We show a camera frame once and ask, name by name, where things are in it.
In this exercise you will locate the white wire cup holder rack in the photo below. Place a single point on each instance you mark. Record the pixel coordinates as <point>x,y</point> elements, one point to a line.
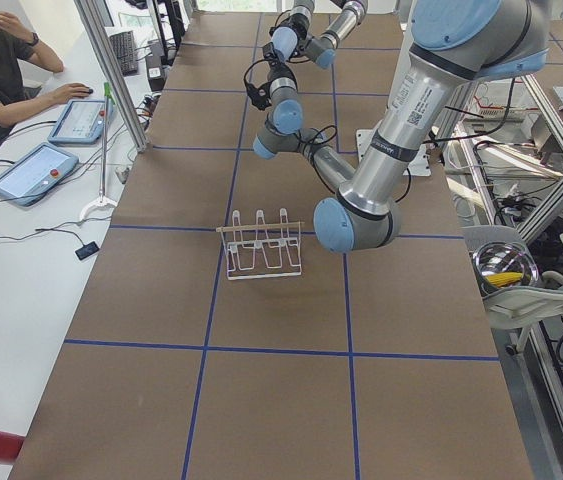
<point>262,254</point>

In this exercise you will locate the white grabber stick tool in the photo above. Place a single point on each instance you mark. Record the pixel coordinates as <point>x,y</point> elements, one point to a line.
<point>102,201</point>

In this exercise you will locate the yellow corn cob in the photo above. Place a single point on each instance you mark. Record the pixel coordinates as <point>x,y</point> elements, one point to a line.
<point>504,279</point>

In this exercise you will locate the wooden dowel rod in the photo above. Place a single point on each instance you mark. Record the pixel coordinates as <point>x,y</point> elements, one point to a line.
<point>297,225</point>

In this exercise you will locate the blue teach pendant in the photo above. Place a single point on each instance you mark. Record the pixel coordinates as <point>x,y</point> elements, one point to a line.
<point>80,123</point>
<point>30,178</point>

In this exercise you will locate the blue teach pendant far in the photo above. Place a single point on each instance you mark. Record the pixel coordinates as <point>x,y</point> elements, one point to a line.
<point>80,123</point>

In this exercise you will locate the small black device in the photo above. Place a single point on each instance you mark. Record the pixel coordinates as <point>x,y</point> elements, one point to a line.
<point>87,250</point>

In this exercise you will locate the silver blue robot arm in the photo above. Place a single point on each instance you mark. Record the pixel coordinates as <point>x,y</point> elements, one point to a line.
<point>321,49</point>
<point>454,42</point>

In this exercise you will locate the aluminium frame post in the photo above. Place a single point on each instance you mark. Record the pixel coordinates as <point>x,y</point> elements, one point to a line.
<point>93,23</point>

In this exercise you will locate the steel bowl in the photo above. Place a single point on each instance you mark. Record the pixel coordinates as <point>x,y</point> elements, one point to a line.
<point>497,257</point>

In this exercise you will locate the blue teach pendant near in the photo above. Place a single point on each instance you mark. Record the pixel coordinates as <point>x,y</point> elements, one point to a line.
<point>30,178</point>

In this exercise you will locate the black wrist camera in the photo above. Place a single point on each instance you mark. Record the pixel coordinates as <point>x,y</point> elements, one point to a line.
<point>269,53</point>

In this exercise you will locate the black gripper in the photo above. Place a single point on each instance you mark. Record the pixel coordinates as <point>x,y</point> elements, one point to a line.
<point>261,93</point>

